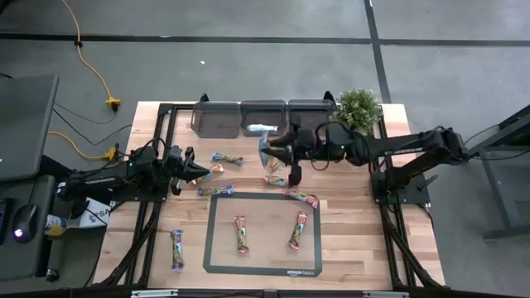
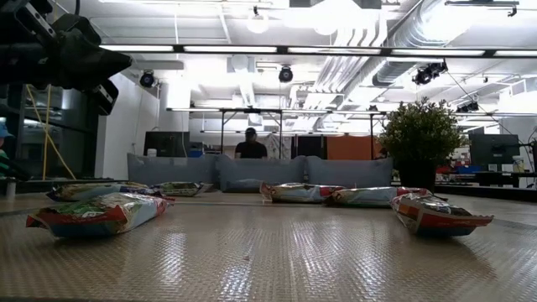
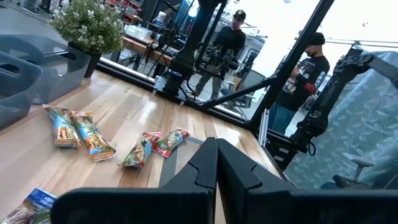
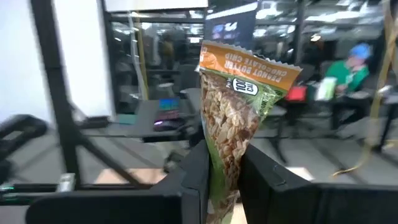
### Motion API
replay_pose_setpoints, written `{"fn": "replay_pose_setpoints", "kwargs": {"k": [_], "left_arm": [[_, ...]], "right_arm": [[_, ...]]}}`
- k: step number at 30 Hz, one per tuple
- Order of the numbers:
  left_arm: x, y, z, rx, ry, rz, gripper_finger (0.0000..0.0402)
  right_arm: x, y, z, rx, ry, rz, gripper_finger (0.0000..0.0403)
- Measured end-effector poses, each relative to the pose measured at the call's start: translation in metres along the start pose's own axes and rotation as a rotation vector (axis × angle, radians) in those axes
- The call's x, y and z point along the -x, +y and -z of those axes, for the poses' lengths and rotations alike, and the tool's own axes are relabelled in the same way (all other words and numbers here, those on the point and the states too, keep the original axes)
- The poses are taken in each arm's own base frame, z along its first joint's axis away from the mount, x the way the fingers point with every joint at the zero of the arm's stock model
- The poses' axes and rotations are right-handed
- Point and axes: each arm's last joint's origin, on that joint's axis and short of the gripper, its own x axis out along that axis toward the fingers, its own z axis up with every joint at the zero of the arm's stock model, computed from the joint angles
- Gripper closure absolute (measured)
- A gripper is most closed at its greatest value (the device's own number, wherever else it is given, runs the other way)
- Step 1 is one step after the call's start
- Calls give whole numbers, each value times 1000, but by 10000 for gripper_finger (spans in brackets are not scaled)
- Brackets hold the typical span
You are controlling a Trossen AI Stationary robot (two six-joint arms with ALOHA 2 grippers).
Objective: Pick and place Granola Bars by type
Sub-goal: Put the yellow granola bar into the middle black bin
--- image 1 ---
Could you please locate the grey computer monitor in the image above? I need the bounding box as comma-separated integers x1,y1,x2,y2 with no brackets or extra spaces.
0,74,60,183

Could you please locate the yellow extension cable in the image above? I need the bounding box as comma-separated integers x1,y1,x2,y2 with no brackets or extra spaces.
60,0,122,112
46,131,119,161

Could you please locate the silver metal bracket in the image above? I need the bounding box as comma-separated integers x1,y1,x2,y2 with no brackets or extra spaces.
362,291,411,298
130,289,179,298

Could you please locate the white printed box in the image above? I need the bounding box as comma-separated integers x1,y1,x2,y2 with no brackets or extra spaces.
78,197,112,229

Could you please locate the small plastic bottle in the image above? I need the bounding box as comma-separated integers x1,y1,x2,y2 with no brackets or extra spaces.
44,214,70,237

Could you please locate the black-bordered silicone baking mat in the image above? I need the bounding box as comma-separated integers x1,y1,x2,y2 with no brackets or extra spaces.
202,191,323,277

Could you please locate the small green potted plant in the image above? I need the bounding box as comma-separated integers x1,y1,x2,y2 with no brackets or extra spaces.
333,88,383,136

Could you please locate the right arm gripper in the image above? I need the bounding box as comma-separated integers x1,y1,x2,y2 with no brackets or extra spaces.
261,113,322,188

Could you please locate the thin black cable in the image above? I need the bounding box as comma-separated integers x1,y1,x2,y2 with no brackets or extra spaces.
52,102,119,125
52,106,133,147
462,123,500,158

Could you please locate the teal orange wrapper granola bar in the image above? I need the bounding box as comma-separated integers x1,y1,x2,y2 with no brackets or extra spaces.
192,163,225,183
258,130,272,166

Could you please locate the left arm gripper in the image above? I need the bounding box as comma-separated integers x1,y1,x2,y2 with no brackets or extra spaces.
165,144,210,195

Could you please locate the blue wrapper granola bar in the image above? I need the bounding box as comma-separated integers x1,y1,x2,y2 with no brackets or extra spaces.
170,229,186,272
196,185,235,197
210,151,244,166

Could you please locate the orange green wrapper granola bar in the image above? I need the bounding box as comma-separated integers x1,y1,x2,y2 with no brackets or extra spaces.
267,156,287,175

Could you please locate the black computer mouse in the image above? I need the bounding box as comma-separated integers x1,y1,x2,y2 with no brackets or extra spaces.
11,203,39,244

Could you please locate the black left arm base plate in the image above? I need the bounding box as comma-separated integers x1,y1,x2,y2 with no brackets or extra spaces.
108,188,169,204

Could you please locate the dark side desk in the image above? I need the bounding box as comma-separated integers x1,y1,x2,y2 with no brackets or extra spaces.
0,173,57,282

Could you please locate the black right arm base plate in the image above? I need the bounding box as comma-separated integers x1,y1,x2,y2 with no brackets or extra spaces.
371,171,440,206

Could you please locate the grey metal desk frame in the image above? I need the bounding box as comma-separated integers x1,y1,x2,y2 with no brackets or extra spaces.
455,105,530,242

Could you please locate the translucent grey plastic bin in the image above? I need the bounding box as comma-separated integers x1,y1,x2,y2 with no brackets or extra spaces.
190,101,242,140
239,99,288,137
287,98,337,137

